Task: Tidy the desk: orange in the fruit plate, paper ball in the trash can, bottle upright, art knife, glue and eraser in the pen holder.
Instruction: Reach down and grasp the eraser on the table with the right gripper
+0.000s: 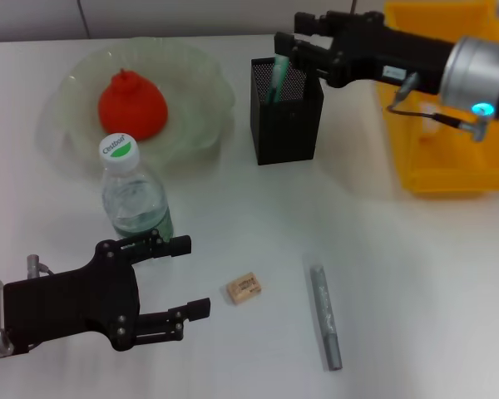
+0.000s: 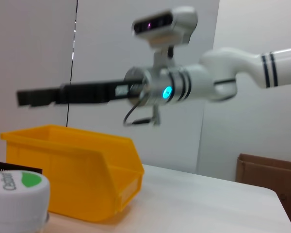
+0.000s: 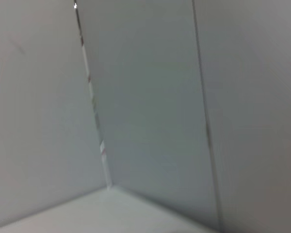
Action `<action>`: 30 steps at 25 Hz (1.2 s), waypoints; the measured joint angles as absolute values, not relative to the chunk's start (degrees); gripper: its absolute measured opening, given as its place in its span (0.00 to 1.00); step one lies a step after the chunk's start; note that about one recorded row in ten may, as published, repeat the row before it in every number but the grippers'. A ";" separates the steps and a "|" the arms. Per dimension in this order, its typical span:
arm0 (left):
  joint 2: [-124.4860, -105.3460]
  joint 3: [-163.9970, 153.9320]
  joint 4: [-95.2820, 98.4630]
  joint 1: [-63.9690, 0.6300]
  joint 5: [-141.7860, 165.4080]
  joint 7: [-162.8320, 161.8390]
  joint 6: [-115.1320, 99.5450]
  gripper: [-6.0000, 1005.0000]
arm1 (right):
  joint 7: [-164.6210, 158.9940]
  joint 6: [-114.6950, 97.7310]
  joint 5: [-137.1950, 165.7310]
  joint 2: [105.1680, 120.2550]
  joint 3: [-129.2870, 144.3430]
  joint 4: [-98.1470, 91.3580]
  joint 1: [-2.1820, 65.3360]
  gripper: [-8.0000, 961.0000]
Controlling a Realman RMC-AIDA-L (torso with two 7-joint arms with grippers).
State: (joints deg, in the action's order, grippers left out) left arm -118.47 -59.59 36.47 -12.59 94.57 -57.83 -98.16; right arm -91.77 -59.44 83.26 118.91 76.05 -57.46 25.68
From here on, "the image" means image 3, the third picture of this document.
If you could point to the thin wall corner trim strip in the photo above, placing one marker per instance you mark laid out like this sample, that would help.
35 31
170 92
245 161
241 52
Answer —
93 102

